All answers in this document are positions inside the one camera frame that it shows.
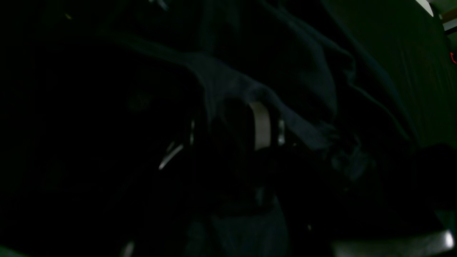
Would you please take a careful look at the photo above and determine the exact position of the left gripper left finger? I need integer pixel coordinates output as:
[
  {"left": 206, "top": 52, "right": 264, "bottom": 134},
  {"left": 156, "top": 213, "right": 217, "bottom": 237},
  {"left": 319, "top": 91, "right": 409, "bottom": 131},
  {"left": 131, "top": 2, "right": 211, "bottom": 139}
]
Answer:
[{"left": 157, "top": 115, "right": 200, "bottom": 229}]

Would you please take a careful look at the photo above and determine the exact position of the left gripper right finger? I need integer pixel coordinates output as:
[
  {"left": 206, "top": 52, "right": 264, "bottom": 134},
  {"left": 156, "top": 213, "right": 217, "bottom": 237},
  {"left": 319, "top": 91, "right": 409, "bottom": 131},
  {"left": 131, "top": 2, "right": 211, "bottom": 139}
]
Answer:
[{"left": 249, "top": 101, "right": 286, "bottom": 200}]

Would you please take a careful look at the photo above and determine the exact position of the dark navy t-shirt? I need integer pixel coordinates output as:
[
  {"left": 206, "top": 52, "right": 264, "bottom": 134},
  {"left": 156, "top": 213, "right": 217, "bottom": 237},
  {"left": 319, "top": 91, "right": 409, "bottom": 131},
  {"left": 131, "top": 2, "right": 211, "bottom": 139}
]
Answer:
[{"left": 101, "top": 0, "right": 416, "bottom": 180}]

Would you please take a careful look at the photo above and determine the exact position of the black table cloth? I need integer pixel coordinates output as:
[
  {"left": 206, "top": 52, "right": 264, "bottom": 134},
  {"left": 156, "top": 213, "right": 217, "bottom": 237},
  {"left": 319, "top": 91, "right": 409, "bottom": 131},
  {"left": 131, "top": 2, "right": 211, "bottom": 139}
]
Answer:
[{"left": 325, "top": 0, "right": 457, "bottom": 147}]

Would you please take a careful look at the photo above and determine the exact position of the red black clamp far-right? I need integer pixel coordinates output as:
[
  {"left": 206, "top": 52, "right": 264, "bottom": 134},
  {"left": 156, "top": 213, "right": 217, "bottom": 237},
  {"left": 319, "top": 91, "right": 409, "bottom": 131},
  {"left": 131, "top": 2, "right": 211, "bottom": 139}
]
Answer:
[{"left": 449, "top": 52, "right": 457, "bottom": 64}]

